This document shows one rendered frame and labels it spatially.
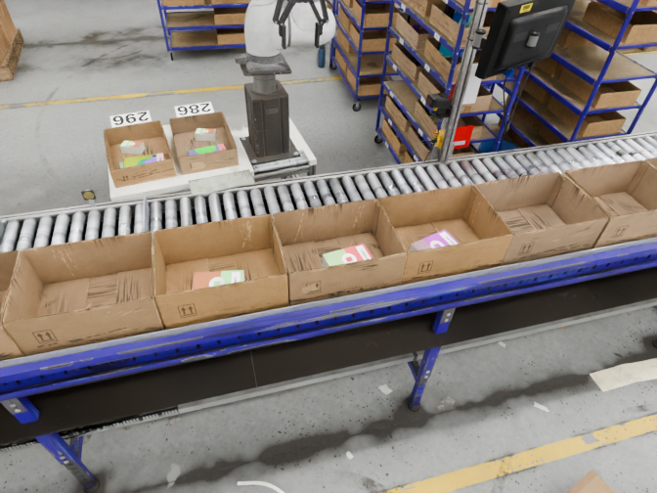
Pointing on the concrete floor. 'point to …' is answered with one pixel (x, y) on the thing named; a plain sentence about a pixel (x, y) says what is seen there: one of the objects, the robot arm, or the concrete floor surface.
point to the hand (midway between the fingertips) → (300, 40)
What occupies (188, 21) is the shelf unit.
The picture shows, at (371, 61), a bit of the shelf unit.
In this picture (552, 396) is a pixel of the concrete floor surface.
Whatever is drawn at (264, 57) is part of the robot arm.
